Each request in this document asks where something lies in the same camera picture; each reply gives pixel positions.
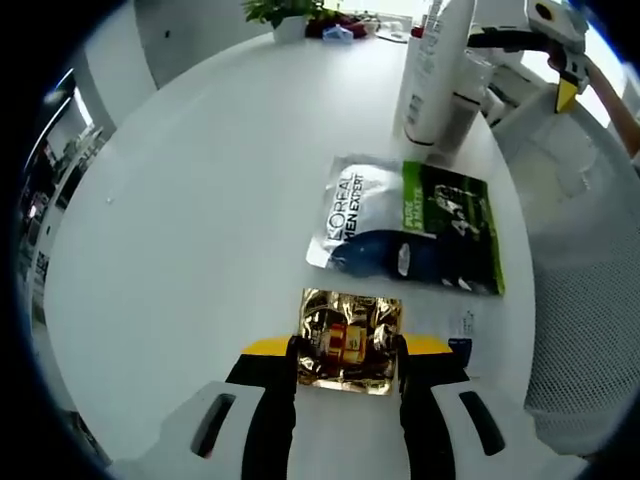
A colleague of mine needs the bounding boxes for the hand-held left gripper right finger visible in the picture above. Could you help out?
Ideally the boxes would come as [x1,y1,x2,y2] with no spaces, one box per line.
[397,332,587,480]

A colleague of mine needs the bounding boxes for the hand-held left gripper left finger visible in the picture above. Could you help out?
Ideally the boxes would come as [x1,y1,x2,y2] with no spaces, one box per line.
[112,336,300,480]

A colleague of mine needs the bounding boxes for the small silver skincare sachet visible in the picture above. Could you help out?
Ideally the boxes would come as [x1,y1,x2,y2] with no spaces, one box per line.
[446,305,476,379]

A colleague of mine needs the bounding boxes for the white skincare tube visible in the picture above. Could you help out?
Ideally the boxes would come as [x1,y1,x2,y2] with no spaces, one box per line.
[401,0,477,148]

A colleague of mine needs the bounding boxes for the gold foil skincare sachet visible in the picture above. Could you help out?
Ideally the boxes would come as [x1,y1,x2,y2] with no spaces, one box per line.
[295,287,404,397]

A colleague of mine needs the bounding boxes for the black green skincare sachet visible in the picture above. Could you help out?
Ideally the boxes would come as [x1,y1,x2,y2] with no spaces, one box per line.
[304,153,507,297]

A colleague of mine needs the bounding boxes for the white flat tray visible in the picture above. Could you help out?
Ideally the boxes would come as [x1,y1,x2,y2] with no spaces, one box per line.
[375,27,412,45]

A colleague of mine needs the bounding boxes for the blue plastic bag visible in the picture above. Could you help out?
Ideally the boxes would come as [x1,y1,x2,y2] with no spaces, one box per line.
[322,24,355,45]

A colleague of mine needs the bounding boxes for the dark red cloth bag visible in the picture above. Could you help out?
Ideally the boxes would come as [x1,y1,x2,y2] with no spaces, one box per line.
[304,10,374,39]

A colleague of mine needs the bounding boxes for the white mesh office chair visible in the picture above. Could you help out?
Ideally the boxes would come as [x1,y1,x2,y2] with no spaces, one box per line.
[492,82,640,457]

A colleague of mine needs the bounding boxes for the green potted plant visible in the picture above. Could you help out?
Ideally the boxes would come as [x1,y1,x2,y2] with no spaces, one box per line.
[242,0,326,45]

